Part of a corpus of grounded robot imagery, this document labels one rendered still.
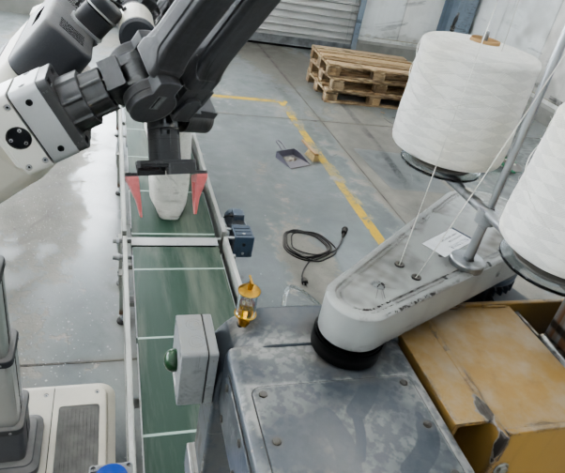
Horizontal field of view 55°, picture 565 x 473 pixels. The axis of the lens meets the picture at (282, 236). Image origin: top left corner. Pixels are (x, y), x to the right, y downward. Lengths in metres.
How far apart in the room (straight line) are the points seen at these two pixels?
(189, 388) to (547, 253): 0.43
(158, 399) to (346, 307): 1.29
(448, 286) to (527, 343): 0.17
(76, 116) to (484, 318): 0.68
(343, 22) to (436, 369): 8.15
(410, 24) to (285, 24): 2.04
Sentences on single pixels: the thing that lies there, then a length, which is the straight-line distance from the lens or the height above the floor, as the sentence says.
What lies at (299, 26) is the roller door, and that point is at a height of 0.30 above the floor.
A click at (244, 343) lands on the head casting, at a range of 0.69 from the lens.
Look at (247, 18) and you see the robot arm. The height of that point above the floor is 1.65.
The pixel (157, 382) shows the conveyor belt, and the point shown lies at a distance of 1.91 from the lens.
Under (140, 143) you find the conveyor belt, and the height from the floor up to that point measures 0.38.
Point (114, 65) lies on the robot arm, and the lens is 0.89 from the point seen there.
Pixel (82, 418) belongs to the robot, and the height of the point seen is 0.26.
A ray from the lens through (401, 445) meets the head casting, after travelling 0.62.
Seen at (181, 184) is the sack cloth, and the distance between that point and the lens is 2.67.
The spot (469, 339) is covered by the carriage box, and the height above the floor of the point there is 1.33.
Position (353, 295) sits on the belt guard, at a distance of 0.65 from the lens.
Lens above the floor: 1.80
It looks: 31 degrees down
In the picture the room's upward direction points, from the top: 12 degrees clockwise
